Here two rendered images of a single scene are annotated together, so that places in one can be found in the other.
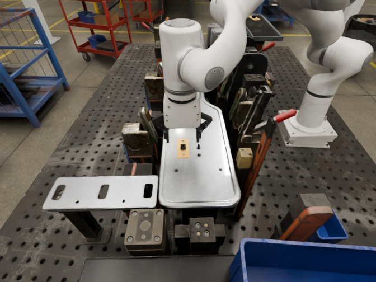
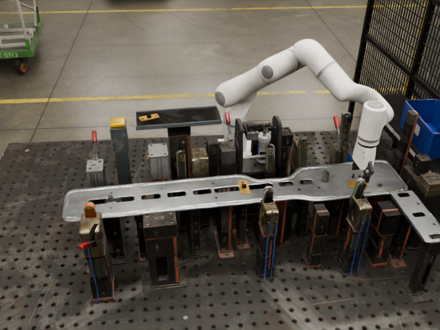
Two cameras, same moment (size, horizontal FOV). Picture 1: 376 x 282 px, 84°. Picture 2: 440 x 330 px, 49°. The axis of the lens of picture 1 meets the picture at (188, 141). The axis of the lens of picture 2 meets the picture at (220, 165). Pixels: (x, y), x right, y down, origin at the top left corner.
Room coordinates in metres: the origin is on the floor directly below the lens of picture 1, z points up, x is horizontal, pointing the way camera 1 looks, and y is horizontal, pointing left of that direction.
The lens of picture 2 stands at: (1.25, 1.48, 2.19)
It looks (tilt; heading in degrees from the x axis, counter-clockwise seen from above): 35 degrees down; 261
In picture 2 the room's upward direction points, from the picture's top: 1 degrees clockwise
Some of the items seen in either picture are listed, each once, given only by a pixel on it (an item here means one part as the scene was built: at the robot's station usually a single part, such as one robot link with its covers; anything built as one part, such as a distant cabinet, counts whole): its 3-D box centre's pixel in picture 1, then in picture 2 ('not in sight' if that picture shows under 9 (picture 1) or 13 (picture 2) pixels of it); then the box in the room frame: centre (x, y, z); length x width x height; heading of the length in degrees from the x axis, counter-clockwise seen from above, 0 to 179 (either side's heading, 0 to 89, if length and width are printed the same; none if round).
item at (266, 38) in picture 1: (257, 26); (177, 117); (1.16, -0.35, 1.16); 0.37 x 0.14 x 0.02; 1
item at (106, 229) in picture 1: (81, 217); (423, 265); (0.30, 0.34, 0.84); 0.11 x 0.06 x 0.29; 91
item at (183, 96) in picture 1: (182, 88); (368, 138); (0.45, 0.01, 1.22); 0.09 x 0.08 x 0.03; 92
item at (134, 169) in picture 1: (144, 194); (381, 234); (0.38, 0.15, 0.84); 0.11 x 0.10 x 0.28; 91
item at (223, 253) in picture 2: not in sight; (224, 219); (1.00, -0.02, 0.84); 0.17 x 0.06 x 0.29; 91
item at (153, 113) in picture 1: (155, 140); (317, 237); (0.65, 0.14, 0.84); 0.11 x 0.08 x 0.29; 91
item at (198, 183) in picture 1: (191, 76); (239, 190); (0.94, -0.02, 1.00); 1.38 x 0.22 x 0.02; 1
